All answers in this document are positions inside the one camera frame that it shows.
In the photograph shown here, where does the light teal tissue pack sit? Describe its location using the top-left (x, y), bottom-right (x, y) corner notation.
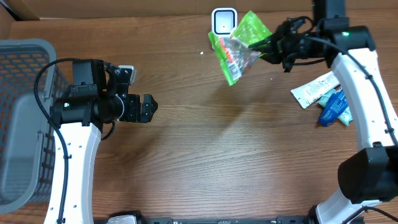
top-left (317, 88), bottom-right (354, 127)

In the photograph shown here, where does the blue snack wrapper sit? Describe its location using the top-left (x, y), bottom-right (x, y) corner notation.
top-left (317, 88), bottom-right (348, 128)

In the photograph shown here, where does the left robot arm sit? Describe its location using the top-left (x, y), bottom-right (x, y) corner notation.
top-left (41, 58), bottom-right (158, 223)

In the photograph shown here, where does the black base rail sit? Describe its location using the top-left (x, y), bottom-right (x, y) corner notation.
top-left (93, 210), bottom-right (365, 224)

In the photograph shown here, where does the white barcode scanner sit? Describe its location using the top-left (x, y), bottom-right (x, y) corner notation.
top-left (211, 7), bottom-right (238, 39)

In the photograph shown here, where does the green snack bag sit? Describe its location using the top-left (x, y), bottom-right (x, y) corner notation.
top-left (208, 11), bottom-right (272, 86)

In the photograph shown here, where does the white tube gold cap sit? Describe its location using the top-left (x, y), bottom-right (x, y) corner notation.
top-left (290, 72), bottom-right (340, 109)

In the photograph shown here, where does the grey plastic mesh basket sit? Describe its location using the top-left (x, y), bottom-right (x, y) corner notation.
top-left (1, 39), bottom-right (57, 214)

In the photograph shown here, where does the brown cardboard box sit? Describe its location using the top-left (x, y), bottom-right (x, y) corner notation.
top-left (6, 0), bottom-right (398, 21)

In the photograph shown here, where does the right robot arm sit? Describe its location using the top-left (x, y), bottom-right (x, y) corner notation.
top-left (251, 0), bottom-right (397, 223)

